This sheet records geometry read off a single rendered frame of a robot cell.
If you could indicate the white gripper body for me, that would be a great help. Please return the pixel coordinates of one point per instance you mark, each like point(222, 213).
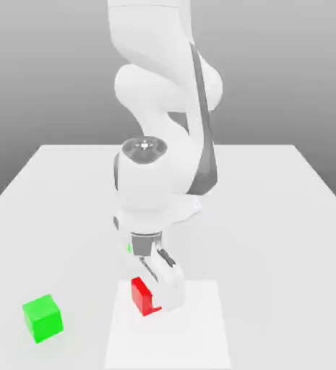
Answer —
point(169, 286)

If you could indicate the small red cube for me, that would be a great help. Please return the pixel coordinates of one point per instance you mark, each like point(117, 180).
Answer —
point(138, 294)

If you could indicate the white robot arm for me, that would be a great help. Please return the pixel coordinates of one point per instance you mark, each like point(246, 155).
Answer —
point(156, 185)

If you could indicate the small green cube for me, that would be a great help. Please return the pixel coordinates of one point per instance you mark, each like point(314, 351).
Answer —
point(42, 319)

